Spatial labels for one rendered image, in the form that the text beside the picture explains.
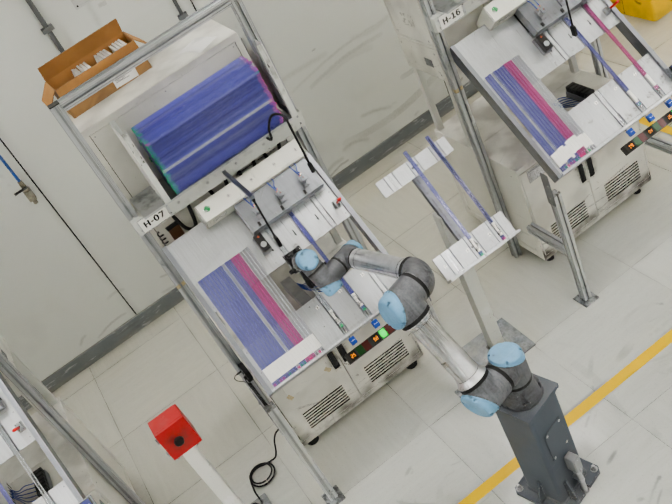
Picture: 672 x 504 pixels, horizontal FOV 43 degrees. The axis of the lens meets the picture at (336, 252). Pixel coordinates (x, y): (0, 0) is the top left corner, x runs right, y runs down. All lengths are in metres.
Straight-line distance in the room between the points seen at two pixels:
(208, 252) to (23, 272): 1.75
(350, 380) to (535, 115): 1.40
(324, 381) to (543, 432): 1.09
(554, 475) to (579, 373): 0.65
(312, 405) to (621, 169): 1.85
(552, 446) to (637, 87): 1.57
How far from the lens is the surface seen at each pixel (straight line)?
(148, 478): 4.40
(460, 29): 3.88
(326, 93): 5.14
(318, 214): 3.40
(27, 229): 4.82
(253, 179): 3.37
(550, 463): 3.23
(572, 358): 3.85
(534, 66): 3.75
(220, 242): 3.38
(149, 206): 3.29
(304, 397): 3.77
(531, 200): 3.99
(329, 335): 3.29
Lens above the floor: 2.89
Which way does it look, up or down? 36 degrees down
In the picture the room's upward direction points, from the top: 28 degrees counter-clockwise
